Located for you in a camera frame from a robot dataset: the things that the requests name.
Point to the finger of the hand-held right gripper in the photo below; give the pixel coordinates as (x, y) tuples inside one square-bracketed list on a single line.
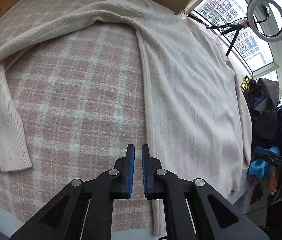
[(262, 152)]

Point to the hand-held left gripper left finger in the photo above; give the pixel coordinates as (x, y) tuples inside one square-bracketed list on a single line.
[(131, 172)]

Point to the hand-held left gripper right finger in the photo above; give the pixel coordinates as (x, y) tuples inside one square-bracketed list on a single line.
[(144, 172)]

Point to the cream knit sweater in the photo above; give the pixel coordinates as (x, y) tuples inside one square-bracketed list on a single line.
[(186, 92)]

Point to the person's right forearm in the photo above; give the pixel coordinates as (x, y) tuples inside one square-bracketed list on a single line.
[(278, 220)]

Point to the person's right hand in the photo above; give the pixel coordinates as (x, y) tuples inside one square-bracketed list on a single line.
[(272, 183)]

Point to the blue cloth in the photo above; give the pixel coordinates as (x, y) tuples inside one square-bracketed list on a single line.
[(257, 167)]

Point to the dark grey garment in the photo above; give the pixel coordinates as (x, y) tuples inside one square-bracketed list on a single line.
[(265, 92)]

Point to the yellow black striped cloth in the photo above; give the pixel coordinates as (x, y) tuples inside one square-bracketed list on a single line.
[(245, 85)]

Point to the white window frame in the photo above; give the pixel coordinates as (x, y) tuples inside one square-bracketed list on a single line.
[(263, 71)]

